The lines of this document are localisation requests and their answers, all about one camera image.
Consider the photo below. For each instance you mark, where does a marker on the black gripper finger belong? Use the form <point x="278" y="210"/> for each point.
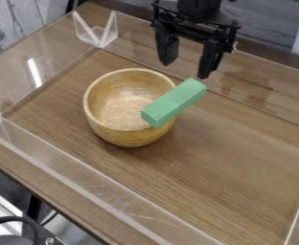
<point x="210" y="58"/>
<point x="167" y="43"/>

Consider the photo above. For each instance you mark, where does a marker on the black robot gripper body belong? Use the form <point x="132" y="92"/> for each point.
<point x="195" y="19"/>

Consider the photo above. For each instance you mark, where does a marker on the green rectangular block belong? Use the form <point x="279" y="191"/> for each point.
<point x="172" y="102"/>

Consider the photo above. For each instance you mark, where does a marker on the brown wooden bowl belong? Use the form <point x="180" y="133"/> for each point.
<point x="112" y="102"/>

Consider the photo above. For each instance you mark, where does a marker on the clear acrylic tray walls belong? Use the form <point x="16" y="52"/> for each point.
<point x="217" y="183"/>

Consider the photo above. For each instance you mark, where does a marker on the black metal table bracket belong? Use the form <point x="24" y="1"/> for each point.
<point x="33" y="229"/>

